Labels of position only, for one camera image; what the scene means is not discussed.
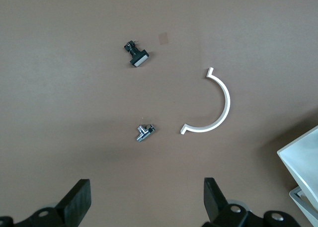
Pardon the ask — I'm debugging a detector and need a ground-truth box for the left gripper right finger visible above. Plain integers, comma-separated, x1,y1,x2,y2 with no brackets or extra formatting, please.
203,177,229,222

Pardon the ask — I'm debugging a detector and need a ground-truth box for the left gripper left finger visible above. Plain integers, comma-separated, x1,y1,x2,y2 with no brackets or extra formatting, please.
55,179,92,227

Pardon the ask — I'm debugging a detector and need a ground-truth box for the black square push button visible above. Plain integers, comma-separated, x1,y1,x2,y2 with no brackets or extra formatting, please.
122,40,150,69

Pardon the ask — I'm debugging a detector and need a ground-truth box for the small brown tape patch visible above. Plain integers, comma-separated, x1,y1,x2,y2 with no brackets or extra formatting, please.
158,32,170,45

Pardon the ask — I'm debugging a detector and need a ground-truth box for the black left camera mount bracket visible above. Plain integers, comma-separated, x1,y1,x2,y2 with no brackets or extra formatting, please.
0,203,303,227

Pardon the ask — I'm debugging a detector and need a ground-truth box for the white semicircular bracket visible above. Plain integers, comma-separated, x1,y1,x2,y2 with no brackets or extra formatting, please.
179,67,231,136

